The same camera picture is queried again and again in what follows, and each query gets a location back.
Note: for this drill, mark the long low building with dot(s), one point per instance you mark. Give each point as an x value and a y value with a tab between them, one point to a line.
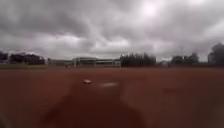
90	61

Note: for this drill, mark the dark clump of trees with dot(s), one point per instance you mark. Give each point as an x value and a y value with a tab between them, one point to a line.
137	60

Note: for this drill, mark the small flat marker cone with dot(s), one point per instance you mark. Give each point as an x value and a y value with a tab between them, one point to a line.
87	81

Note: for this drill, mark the red running track surface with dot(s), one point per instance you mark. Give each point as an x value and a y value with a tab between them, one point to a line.
160	100

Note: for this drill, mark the pair of round trees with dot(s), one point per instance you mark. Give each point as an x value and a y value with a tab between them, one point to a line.
185	60

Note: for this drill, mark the dark row of trees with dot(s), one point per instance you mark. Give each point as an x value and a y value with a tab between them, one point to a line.
26	59

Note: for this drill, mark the green grass field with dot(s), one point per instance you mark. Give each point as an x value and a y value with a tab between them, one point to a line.
20	66

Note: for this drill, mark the large dark tree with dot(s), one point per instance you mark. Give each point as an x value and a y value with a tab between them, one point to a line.
217	55

